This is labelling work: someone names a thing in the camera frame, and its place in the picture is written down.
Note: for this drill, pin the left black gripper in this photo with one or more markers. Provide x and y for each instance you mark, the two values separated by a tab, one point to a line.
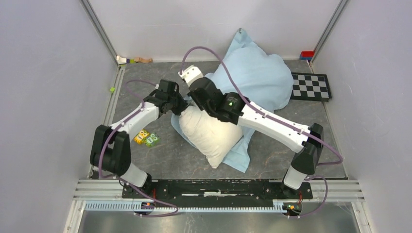
183	104

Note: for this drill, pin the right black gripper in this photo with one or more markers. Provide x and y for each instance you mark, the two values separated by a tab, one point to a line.
188	92

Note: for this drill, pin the white pillow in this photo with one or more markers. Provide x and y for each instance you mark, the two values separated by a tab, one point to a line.
213	138

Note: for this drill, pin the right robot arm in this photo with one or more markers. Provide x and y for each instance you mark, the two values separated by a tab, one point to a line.
229	107

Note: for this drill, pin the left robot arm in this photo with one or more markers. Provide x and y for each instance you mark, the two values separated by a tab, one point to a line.
111	150

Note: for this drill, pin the green toy block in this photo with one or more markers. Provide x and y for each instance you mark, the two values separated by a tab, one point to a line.
152	139

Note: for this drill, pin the yellow toy block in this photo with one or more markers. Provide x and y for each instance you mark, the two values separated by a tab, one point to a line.
141	137

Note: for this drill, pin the wooden toy figure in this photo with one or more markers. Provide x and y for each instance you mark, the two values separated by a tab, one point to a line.
143	60

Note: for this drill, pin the white beige corner toy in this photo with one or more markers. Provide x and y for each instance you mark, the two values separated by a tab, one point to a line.
121	61

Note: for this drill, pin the black white checkerboard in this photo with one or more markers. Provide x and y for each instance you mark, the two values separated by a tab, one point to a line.
311	87

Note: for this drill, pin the red blue block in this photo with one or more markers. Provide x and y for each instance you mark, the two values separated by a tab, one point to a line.
306	55

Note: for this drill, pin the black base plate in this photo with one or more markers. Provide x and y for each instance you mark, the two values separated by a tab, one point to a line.
212	193

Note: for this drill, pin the light blue toothed rail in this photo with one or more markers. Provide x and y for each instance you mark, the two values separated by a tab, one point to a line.
138	206

